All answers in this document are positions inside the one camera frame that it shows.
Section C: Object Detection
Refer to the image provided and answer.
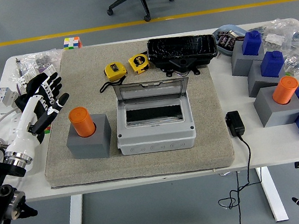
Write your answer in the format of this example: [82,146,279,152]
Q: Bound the smoky transparent box lid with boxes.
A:
[112,74,193,108]

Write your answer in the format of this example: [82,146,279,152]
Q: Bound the blue bottle-shaped block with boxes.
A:
[239,29,264,57]
[258,49,286,79]

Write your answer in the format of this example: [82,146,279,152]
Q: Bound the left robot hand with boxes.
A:
[0,70,78,164]

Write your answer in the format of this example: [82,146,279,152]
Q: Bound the grey-brown foam mat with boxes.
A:
[28,29,237,193]

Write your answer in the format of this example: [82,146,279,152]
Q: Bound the black plastic tray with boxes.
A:
[145,30,221,82]

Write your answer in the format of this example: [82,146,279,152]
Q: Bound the grey plastic junction box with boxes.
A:
[111,94,198,158]

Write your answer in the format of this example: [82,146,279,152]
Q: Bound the black adapter cord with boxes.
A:
[209,132,269,224]

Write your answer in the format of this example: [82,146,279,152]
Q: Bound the clear bag of screws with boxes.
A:
[5,47,67,90]

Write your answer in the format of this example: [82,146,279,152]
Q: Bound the yellow tape measure with strap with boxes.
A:
[95,61,130,94]

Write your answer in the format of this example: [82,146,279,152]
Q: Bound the dark snack packets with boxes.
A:
[215,29,237,52]

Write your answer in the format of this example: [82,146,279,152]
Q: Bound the black power adapter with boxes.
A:
[223,109,247,138]

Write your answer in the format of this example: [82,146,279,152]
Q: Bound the grey holder block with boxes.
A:
[251,82,299,130]
[227,36,269,79]
[244,55,289,99]
[62,112,115,164]

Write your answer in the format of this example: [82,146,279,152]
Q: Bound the light blue bowl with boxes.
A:
[211,22,250,58]

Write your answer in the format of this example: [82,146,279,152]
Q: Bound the orange cylinder battery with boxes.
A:
[67,105,98,140]
[269,74,299,106]

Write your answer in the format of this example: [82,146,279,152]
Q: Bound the white terminal module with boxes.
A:
[14,63,59,92]

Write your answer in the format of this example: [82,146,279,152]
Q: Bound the slim metal screwdriver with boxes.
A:
[14,57,23,78]

